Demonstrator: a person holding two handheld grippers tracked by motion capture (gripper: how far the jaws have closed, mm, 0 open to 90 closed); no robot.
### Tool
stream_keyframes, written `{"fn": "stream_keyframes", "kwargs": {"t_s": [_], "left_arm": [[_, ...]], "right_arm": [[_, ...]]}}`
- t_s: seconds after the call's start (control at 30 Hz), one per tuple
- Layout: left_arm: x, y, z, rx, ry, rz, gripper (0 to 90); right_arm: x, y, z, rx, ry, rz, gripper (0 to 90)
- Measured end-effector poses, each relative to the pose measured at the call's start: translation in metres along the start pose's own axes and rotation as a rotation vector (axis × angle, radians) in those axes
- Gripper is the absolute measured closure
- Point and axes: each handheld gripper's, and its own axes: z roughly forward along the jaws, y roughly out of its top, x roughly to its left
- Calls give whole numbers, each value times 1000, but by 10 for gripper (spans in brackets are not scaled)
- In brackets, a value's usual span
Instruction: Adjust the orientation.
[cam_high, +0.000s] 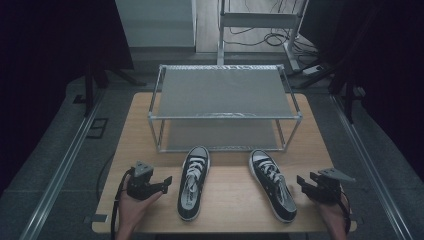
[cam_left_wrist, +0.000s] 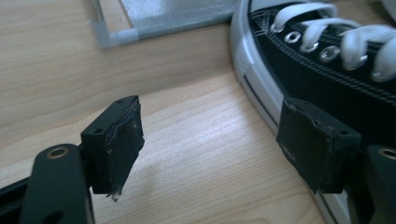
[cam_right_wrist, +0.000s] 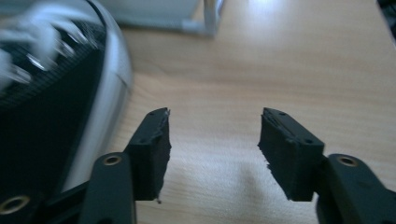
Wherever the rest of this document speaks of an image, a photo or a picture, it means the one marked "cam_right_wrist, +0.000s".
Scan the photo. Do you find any white metal frame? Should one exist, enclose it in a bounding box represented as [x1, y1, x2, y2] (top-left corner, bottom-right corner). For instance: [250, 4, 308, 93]
[102, 0, 226, 38]

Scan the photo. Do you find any white shoelace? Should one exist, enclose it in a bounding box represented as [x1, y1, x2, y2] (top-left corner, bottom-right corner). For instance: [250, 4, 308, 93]
[0, 5, 104, 91]

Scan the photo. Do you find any dark object at table edge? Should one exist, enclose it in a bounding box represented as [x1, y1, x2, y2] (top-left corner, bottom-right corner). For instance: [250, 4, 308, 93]
[375, 0, 396, 48]

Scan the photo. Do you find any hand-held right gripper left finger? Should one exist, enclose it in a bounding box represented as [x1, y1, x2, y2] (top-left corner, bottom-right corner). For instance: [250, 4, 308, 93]
[78, 107, 173, 224]

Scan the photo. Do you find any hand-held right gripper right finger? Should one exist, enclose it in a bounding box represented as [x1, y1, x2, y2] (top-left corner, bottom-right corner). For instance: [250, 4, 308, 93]
[257, 107, 396, 224]

